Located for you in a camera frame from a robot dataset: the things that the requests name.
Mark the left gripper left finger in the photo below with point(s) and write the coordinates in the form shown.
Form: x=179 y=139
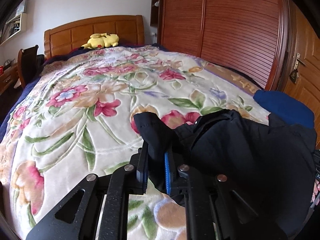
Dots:
x=96 y=208

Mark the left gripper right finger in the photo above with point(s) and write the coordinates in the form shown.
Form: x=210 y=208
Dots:
x=216 y=211

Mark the black garment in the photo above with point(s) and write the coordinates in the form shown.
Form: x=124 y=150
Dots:
x=270 y=166

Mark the right hand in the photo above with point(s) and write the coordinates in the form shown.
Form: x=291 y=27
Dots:
x=315 y=194

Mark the floral bed blanket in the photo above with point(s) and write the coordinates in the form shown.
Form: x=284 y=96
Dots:
x=78 y=119

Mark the blue folded garment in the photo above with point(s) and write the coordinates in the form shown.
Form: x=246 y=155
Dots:
x=287 y=108

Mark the wooden desk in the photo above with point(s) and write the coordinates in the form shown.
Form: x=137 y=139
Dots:
x=8 y=78

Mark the wooden door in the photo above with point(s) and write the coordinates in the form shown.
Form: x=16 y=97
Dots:
x=306 y=42

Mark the dark wooden chair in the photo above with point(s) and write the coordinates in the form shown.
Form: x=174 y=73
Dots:
x=27 y=64

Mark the yellow plush toy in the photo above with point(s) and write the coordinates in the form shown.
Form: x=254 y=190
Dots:
x=98 y=41

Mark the red-brown louvered wardrobe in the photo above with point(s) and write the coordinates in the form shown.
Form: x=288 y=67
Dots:
x=246 y=35

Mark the wooden headboard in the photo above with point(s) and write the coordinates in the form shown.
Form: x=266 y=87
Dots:
x=66 y=38

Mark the brass door handle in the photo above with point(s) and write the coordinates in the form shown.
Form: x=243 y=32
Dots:
x=294 y=75

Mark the white wall shelf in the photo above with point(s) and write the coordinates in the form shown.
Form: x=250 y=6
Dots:
x=13 y=27

